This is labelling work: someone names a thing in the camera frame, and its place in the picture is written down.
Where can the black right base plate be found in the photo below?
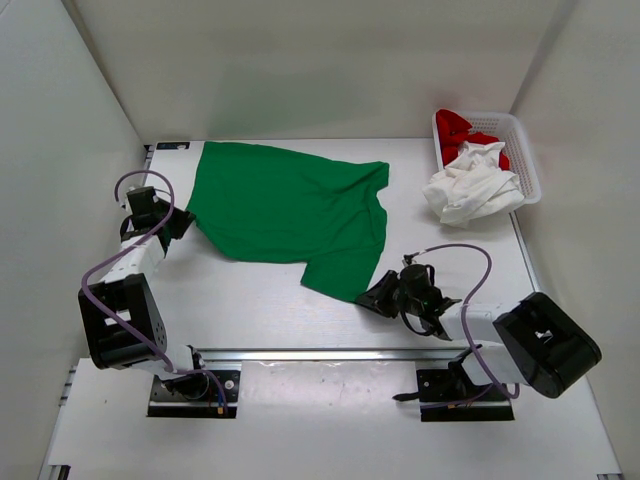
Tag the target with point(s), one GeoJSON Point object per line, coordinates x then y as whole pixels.
{"type": "Point", "coordinates": [446, 396]}

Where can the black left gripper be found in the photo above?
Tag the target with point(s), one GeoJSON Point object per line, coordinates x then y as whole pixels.
{"type": "Point", "coordinates": [184, 219]}

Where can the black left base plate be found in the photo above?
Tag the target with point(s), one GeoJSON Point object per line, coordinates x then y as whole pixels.
{"type": "Point", "coordinates": [196, 396]}

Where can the red t-shirt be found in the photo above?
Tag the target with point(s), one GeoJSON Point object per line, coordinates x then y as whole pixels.
{"type": "Point", "coordinates": [451, 131]}

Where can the green t-shirt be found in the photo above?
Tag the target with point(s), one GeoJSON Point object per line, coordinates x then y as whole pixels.
{"type": "Point", "coordinates": [264, 204]}

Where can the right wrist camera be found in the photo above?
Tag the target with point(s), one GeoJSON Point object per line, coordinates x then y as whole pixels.
{"type": "Point", "coordinates": [409, 259]}

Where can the white t-shirt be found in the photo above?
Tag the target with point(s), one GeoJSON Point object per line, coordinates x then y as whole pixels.
{"type": "Point", "coordinates": [473, 186]}

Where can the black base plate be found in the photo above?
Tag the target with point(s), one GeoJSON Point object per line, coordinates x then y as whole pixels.
{"type": "Point", "coordinates": [196, 396]}
{"type": "Point", "coordinates": [446, 396]}

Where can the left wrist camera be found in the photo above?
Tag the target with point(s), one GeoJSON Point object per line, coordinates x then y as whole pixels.
{"type": "Point", "coordinates": [141, 203]}

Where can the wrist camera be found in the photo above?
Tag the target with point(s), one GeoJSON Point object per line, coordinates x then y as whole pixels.
{"type": "Point", "coordinates": [141, 203]}
{"type": "Point", "coordinates": [409, 259]}

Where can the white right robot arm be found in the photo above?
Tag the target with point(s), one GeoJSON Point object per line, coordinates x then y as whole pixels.
{"type": "Point", "coordinates": [534, 343]}

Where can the aluminium rail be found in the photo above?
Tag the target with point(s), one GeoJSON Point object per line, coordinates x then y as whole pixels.
{"type": "Point", "coordinates": [329, 355]}

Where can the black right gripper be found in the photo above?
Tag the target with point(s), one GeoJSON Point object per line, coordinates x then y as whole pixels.
{"type": "Point", "coordinates": [379, 298]}

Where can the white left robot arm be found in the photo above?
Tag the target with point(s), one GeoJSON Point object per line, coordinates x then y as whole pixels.
{"type": "Point", "coordinates": [121, 318]}

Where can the white plastic laundry basket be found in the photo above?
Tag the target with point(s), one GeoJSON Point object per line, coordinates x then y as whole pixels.
{"type": "Point", "coordinates": [508, 129]}

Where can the dark table label sticker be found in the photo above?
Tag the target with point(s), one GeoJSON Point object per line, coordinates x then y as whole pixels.
{"type": "Point", "coordinates": [172, 146]}

